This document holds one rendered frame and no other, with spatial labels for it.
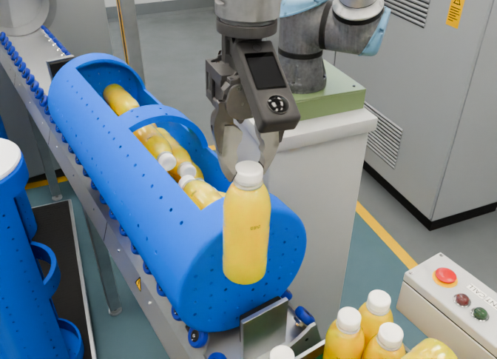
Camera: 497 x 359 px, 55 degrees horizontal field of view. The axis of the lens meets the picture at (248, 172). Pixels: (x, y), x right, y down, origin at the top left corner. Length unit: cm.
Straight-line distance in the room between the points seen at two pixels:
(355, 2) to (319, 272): 85
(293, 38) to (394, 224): 174
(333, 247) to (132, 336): 105
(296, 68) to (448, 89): 127
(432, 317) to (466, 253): 181
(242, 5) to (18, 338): 141
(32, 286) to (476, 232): 221
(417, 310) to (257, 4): 64
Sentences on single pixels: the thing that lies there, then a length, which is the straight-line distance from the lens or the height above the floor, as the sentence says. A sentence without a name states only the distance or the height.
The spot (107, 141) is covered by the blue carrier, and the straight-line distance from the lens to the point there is 112.
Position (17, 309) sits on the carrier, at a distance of 165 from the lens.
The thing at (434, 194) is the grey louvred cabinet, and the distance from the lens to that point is 263.
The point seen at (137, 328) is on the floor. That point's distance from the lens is 225.
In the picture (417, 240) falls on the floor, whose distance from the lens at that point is 273.
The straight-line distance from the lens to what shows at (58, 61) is 195.
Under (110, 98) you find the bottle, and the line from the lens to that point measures 150.
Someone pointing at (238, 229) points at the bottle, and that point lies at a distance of 67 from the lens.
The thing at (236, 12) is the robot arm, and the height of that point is 160.
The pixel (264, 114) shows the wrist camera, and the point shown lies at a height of 151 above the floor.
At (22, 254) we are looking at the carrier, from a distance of 153.
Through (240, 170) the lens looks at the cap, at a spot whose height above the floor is 139.
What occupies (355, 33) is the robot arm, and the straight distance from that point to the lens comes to 117.
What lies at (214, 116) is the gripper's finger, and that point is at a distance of 59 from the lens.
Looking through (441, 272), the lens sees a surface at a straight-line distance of 95.
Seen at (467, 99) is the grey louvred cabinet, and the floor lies 79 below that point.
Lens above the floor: 175
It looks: 35 degrees down
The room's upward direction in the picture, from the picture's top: straight up
